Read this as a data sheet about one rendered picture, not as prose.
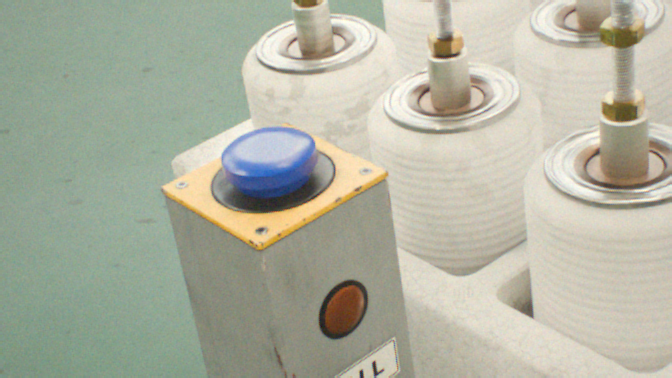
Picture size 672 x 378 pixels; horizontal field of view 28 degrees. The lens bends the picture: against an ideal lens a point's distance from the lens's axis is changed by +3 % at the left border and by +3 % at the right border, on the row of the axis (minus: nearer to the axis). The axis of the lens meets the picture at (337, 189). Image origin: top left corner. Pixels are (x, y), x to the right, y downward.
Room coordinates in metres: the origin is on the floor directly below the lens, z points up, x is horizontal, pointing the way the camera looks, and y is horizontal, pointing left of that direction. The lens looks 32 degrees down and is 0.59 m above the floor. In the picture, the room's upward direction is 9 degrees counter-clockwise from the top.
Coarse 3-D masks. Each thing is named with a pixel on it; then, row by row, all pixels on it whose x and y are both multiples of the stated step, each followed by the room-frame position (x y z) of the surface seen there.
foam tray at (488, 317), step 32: (192, 160) 0.74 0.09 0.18; (512, 256) 0.58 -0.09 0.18; (416, 288) 0.56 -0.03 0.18; (448, 288) 0.56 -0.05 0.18; (480, 288) 0.55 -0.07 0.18; (512, 288) 0.56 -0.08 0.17; (416, 320) 0.56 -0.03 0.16; (448, 320) 0.54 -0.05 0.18; (480, 320) 0.53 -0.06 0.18; (512, 320) 0.52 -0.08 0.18; (416, 352) 0.56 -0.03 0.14; (448, 352) 0.54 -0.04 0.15; (480, 352) 0.52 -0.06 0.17; (512, 352) 0.50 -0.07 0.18; (544, 352) 0.50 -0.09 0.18; (576, 352) 0.49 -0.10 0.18
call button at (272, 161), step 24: (240, 144) 0.48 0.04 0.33; (264, 144) 0.48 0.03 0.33; (288, 144) 0.47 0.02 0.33; (312, 144) 0.47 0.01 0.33; (240, 168) 0.46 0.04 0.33; (264, 168) 0.46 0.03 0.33; (288, 168) 0.46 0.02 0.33; (312, 168) 0.46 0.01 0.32; (264, 192) 0.46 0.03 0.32; (288, 192) 0.46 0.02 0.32
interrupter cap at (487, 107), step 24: (480, 72) 0.66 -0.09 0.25; (504, 72) 0.65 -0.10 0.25; (384, 96) 0.64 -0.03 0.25; (408, 96) 0.64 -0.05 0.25; (480, 96) 0.63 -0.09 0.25; (504, 96) 0.62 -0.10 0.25; (408, 120) 0.61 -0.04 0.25; (432, 120) 0.61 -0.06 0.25; (456, 120) 0.61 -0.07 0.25; (480, 120) 0.60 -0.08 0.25
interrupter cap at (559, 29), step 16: (560, 0) 0.73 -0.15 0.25; (640, 0) 0.71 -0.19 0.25; (656, 0) 0.71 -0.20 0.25; (544, 16) 0.71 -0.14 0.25; (560, 16) 0.71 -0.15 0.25; (640, 16) 0.69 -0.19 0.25; (656, 16) 0.69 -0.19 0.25; (544, 32) 0.69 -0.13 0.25; (560, 32) 0.69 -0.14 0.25; (576, 32) 0.68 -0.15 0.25; (592, 32) 0.68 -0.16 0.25
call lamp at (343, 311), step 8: (344, 288) 0.44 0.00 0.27; (352, 288) 0.45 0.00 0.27; (336, 296) 0.44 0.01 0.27; (344, 296) 0.44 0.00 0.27; (352, 296) 0.44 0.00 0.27; (360, 296) 0.45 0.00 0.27; (328, 304) 0.44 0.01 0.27; (336, 304) 0.44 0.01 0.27; (344, 304) 0.44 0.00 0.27; (352, 304) 0.44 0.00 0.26; (360, 304) 0.45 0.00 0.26; (328, 312) 0.44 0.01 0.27; (336, 312) 0.44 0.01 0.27; (344, 312) 0.44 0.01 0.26; (352, 312) 0.44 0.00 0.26; (360, 312) 0.45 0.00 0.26; (328, 320) 0.44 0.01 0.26; (336, 320) 0.44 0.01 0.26; (344, 320) 0.44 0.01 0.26; (352, 320) 0.44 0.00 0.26; (328, 328) 0.44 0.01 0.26; (336, 328) 0.44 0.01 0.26; (344, 328) 0.44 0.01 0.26
